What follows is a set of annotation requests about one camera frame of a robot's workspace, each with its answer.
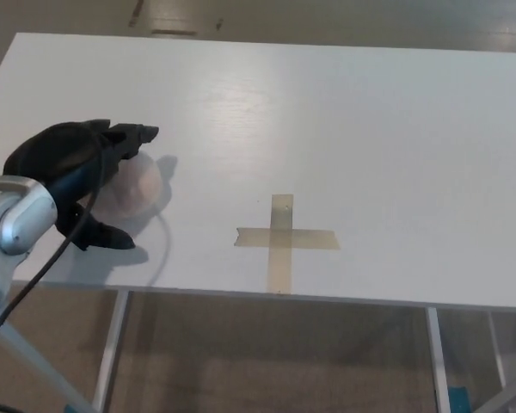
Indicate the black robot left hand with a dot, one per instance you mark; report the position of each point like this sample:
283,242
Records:
60,155

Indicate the pink dumpling plush toy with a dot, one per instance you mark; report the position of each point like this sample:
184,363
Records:
137,189

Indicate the white table leg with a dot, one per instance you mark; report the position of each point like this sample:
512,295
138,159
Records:
498,350
438,361
112,353

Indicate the light blue metal bar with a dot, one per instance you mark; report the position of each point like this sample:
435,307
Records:
38,370

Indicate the blue floor tape piece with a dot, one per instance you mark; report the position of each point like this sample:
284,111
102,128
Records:
458,395

